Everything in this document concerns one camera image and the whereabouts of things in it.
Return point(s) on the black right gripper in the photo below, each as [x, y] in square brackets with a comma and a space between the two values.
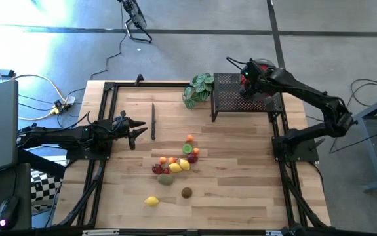
[255, 78]

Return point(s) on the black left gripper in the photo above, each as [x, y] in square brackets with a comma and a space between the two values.
[117, 129]

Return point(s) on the small orange-red toy pear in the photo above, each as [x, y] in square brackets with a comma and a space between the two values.
[189, 138]

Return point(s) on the green-faced kiwi half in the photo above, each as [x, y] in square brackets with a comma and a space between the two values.
[187, 148]

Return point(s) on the dark red toy apple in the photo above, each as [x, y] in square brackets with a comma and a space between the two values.
[192, 158]

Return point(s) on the small orange toy fruit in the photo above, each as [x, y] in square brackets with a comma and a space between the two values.
[172, 160]
[196, 151]
[163, 160]

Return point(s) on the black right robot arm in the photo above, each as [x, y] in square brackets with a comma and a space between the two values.
[306, 90]

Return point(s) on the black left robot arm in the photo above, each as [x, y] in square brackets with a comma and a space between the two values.
[60, 137]

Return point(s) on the dark red round fruit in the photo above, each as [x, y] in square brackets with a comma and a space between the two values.
[157, 168]

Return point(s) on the black knife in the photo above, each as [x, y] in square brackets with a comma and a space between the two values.
[153, 123]

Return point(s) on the black perforated metal stand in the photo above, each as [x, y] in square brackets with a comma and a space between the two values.
[227, 95]

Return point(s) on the small red strawberry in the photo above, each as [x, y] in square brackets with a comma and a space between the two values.
[166, 170]

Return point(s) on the striped-leaf plant in white pot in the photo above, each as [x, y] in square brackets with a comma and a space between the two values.
[198, 88]

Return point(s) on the olive green whole kiwi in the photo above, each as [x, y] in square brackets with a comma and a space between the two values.
[165, 179]

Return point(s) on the brown kiwi half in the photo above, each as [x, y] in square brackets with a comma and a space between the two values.
[186, 192]

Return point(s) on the black white checkerboard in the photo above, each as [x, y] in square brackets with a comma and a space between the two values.
[44, 188]

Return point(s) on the black floor fan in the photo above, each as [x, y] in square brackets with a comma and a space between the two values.
[135, 14]

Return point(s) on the dark desk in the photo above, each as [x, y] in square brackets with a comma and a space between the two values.
[24, 177]

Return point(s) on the black computer mouse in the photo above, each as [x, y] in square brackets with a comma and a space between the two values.
[8, 209]

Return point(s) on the white bracket plate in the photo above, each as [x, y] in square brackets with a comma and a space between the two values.
[278, 233]
[99, 232]

